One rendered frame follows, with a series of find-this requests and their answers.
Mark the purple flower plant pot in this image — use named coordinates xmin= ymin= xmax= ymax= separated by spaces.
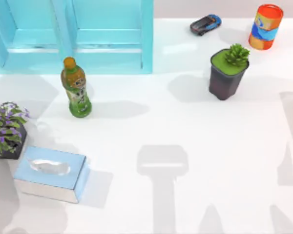
xmin=0 ymin=101 xmax=31 ymax=160

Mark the green bottle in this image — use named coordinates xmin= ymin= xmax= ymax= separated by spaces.
xmin=60 ymin=57 xmax=92 ymax=119

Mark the blue and black toy car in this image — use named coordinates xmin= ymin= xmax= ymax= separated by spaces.
xmin=189 ymin=14 xmax=222 ymax=37

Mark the orange and blue can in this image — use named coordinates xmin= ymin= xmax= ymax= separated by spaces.
xmin=248 ymin=3 xmax=284 ymax=51

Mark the dark pot with green succulent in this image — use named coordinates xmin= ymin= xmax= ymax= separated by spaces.
xmin=209 ymin=43 xmax=251 ymax=101

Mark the light blue rack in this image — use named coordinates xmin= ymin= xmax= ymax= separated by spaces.
xmin=0 ymin=0 xmax=154 ymax=75

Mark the light blue tissue box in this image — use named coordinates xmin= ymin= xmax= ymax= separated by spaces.
xmin=13 ymin=146 xmax=87 ymax=204

